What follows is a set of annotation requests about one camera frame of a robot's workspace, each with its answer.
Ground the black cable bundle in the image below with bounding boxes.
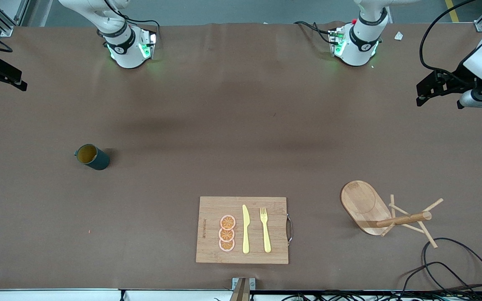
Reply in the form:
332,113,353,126
281,290,482,301

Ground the black cable at base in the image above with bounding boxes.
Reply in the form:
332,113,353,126
295,21,333,45
122,16,161,41

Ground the black cable at right base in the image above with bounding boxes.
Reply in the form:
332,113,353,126
122,16,161,41

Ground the brown table cover sheet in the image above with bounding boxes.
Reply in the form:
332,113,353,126
0,21,482,291

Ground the wooden cup rack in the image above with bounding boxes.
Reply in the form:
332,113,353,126
341,180,444,249

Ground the grey metal bracket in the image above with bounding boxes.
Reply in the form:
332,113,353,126
229,277,256,301

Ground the bamboo cutting board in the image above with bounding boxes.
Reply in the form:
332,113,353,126
195,196,294,265

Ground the yellow plastic knife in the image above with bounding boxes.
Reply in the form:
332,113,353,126
242,204,251,254

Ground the yellow plastic fork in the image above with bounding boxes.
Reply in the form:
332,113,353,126
260,207,272,253

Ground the teal cup with yellow inside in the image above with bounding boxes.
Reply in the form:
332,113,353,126
74,144,110,171

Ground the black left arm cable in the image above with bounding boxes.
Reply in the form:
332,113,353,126
419,0,476,76

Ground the black cable at left base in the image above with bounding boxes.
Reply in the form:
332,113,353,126
295,21,333,45

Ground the black looped cable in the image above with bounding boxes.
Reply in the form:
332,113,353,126
422,237,482,293
400,261,476,293

